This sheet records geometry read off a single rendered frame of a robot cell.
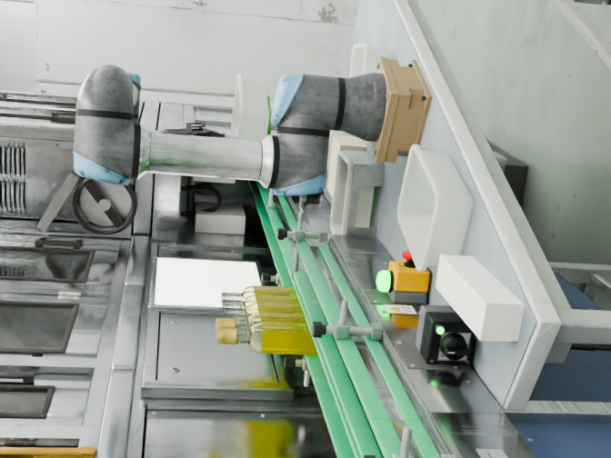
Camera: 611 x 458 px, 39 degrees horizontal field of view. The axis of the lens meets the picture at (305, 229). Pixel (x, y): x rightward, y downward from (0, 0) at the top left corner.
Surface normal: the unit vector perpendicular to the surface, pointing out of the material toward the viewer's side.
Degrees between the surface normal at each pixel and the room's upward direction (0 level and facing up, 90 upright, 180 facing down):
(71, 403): 90
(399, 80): 90
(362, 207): 90
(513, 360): 0
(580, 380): 90
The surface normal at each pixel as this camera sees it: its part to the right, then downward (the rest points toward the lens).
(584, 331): 0.10, 0.60
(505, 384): -0.99, -0.05
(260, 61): 0.14, 0.29
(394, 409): 0.10, -0.96
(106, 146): 0.25, 0.10
